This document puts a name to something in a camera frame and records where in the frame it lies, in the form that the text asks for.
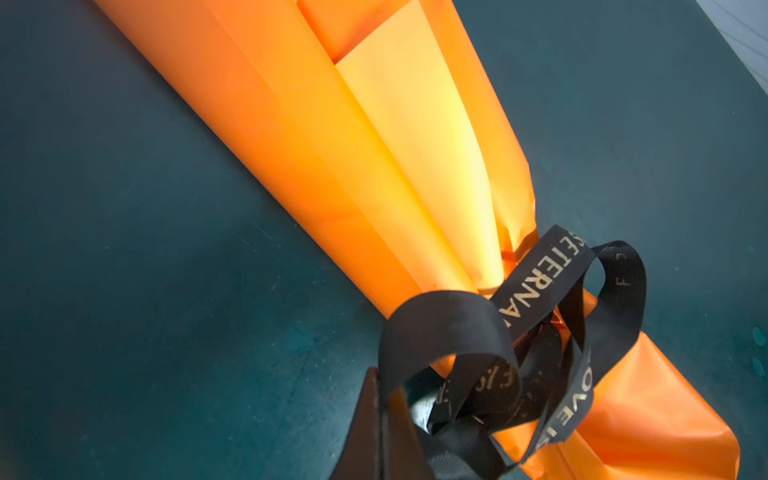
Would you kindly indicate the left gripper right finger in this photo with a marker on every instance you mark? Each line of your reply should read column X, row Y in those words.
column 402, row 454

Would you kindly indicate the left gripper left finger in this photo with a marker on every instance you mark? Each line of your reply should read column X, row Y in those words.
column 360, row 458

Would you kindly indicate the orange wrapping paper sheet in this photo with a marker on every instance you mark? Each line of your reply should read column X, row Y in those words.
column 374, row 124

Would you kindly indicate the green table mat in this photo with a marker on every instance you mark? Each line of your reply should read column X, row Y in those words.
column 162, row 317

